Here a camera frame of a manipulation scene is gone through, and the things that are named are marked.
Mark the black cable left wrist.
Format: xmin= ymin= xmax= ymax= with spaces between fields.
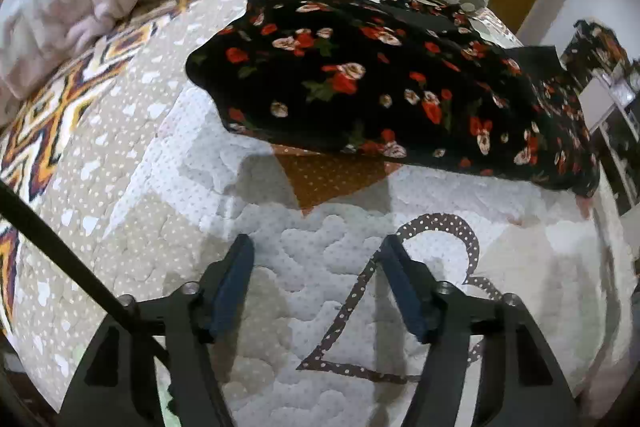
xmin=0 ymin=180 xmax=172 ymax=365

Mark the geometric patterned blanket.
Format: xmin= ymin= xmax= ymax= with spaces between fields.
xmin=0 ymin=0 xmax=202 ymax=338

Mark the black red floral garment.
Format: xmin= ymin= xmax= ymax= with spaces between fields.
xmin=186 ymin=0 xmax=600 ymax=197

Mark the quilted heart patchwork bedspread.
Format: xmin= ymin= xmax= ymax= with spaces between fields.
xmin=116 ymin=0 xmax=636 ymax=426

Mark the cluttered clothes rack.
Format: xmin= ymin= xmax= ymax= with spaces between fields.
xmin=561 ymin=20 xmax=629 ymax=83

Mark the white shelf unit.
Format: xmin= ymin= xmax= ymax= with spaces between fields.
xmin=579 ymin=69 xmax=639 ymax=216

